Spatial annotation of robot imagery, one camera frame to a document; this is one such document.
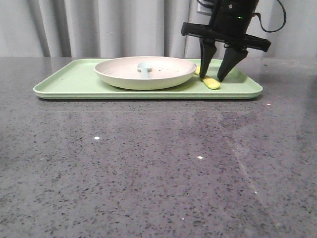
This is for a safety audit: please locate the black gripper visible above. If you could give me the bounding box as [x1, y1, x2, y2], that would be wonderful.
[181, 0, 271, 82]

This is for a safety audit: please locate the yellow plastic fork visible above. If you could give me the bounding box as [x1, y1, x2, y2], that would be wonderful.
[195, 65, 220, 90]

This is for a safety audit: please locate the cream speckled round plate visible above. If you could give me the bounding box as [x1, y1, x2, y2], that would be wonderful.
[95, 56, 196, 90]

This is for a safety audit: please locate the pale blue plastic spoon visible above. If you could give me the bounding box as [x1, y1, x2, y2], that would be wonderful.
[137, 62, 152, 79]

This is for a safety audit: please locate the light green plastic tray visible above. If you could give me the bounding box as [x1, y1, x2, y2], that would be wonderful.
[33, 59, 263, 100]

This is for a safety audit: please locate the grey pleated curtain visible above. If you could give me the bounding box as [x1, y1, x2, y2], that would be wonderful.
[0, 0, 317, 58]

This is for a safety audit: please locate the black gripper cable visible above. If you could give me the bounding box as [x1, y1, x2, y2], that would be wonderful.
[254, 0, 288, 33]

